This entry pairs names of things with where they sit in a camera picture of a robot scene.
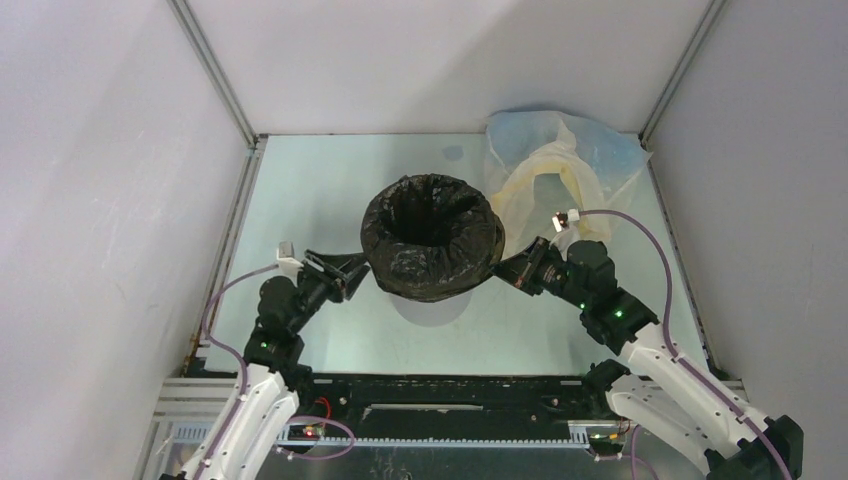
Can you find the aluminium frame post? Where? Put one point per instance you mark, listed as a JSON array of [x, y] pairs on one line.
[[704, 28], [198, 40]]

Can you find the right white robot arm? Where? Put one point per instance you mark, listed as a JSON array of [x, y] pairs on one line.
[[651, 381]]

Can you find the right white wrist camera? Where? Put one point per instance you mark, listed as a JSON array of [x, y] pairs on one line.
[[566, 226]]

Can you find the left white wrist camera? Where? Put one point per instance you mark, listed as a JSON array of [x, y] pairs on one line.
[[287, 264]]

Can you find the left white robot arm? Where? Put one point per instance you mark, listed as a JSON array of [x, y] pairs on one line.
[[273, 389]]

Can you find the black plastic trash bag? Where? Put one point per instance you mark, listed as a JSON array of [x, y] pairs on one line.
[[431, 237]]

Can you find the right aluminium frame post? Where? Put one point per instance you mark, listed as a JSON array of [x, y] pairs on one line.
[[704, 28]]

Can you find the yellow translucent trash bag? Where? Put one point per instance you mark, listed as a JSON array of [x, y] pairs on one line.
[[531, 173]]

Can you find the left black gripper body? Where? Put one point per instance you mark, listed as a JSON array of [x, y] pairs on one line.
[[317, 287]]

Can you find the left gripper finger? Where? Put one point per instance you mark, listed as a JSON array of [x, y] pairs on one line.
[[333, 262], [349, 278]]

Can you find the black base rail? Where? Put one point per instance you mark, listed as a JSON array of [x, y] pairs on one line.
[[458, 406]]

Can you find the grey slotted cable duct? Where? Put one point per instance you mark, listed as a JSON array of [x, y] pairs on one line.
[[579, 438]]

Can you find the left aluminium frame post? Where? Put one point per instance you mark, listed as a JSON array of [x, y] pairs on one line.
[[198, 40]]

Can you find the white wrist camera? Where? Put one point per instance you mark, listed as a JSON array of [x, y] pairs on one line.
[[287, 264], [566, 226]]

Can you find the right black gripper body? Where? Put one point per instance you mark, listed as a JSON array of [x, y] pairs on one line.
[[530, 266]]

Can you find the grey plastic trash bin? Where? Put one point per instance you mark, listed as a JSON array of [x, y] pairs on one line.
[[431, 314]]

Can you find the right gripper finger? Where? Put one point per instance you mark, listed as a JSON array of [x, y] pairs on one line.
[[512, 271], [530, 256]]

